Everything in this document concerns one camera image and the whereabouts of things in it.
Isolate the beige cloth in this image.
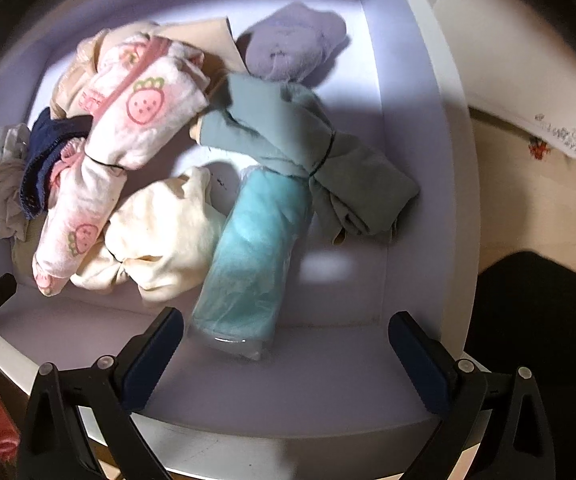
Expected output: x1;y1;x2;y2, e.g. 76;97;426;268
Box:
50;17;241;116

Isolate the tan cloth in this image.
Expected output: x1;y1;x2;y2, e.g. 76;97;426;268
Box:
12;217;46;278

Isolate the grey-white ribbed cloth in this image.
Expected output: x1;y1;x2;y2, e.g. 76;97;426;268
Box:
0;123;33;241

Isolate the white printed sheet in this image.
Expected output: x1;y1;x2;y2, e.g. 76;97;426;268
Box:
425;0;576;161

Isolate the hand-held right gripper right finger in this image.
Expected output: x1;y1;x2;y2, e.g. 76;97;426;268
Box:
388;311;556;480

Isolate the cream cloth bundle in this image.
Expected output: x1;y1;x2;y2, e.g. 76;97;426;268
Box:
70;166;226;306

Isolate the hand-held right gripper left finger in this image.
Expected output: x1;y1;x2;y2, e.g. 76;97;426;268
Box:
18;306;186;480

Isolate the pink strawberry print cloth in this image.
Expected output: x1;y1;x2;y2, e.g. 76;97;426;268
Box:
32;30;211;297

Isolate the white drawer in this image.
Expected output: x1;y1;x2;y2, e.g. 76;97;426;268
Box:
0;0;475;480

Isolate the grey-green cloth bundle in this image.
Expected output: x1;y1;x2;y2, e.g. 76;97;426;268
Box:
190;74;421;247

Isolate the teal cloth in clear packet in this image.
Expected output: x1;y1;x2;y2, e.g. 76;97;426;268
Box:
188;167;313;361

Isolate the navy lace underwear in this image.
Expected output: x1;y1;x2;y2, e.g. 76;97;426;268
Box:
20;108;93;220

